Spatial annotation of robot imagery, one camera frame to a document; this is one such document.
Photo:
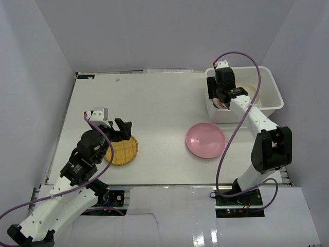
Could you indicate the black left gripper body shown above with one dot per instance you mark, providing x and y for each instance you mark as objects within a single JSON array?
[{"x": 117, "y": 131}]

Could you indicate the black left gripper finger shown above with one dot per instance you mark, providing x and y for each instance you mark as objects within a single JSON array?
[
  {"x": 124, "y": 132},
  {"x": 107, "y": 126}
]

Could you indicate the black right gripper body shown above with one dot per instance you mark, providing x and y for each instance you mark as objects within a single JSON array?
[{"x": 218, "y": 91}]

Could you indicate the round woven bamboo tray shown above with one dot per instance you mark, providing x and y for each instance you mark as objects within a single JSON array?
[{"x": 124, "y": 151}]

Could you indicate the cream round plate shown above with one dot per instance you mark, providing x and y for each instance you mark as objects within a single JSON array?
[{"x": 250, "y": 90}]

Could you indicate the pink round plate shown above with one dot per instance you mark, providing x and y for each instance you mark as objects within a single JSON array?
[{"x": 205, "y": 140}]

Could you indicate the orange sunburst white plate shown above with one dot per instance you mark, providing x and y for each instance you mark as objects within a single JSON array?
[{"x": 218, "y": 104}]

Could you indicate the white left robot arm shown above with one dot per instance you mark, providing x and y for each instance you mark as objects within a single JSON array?
[{"x": 77, "y": 188}]

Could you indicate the white plastic bin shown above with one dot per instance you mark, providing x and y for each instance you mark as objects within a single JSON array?
[{"x": 270, "y": 97}]

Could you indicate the black label sticker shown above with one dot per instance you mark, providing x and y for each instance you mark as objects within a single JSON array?
[{"x": 85, "y": 77}]

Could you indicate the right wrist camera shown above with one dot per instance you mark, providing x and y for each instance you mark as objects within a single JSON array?
[{"x": 220, "y": 64}]

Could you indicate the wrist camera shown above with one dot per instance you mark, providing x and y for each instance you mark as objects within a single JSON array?
[
  {"x": 220, "y": 64},
  {"x": 97, "y": 114}
]

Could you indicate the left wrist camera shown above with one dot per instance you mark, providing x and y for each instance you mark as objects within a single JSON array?
[{"x": 97, "y": 114}]

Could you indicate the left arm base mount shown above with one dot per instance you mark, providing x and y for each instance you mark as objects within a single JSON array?
[{"x": 113, "y": 203}]

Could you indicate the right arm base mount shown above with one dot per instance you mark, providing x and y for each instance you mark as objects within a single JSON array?
[{"x": 249, "y": 205}]

